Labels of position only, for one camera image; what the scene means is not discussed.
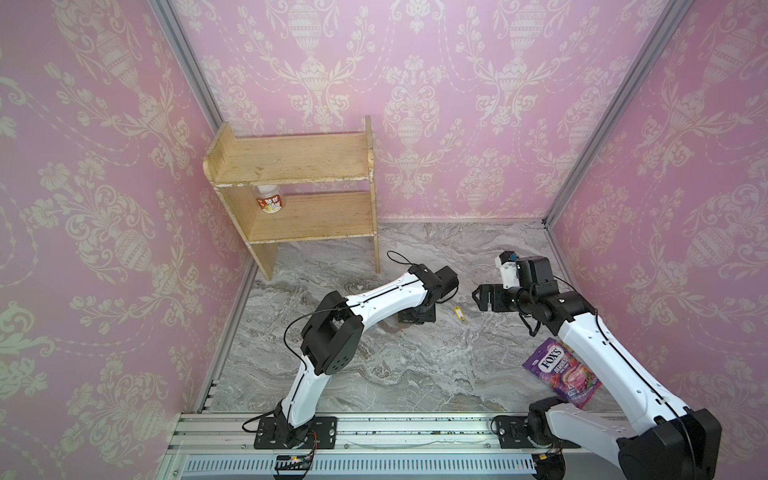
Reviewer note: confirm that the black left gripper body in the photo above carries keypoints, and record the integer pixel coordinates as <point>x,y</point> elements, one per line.
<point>419,315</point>

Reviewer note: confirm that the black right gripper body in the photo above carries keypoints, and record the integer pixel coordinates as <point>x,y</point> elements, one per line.
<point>495,297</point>

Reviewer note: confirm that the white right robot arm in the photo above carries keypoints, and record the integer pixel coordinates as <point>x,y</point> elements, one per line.
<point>661,437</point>

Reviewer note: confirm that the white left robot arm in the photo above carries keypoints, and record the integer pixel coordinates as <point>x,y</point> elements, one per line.
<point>330,340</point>

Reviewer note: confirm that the purple candy bag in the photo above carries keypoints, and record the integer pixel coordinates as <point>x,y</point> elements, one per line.
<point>555,365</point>

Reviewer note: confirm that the small bottle red label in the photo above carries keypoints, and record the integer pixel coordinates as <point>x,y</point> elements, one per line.
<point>269,198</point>

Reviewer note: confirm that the wooden two-tier shelf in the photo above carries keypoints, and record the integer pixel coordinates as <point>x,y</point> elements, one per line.
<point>327,184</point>

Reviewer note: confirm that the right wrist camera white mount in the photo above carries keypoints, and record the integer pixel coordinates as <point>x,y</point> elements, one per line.
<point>506,263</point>

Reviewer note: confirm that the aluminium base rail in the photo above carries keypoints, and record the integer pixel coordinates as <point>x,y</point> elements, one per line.
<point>378,446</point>

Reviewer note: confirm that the aluminium corner wall profile right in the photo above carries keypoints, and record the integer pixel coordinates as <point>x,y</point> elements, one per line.
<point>664,28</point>

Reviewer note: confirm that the aluminium corner wall profile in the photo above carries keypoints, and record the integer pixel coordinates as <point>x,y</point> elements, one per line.
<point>172,28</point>
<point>664,28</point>

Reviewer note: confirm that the aluminium corner wall profile left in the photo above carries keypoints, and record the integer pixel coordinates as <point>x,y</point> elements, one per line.
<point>172,28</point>

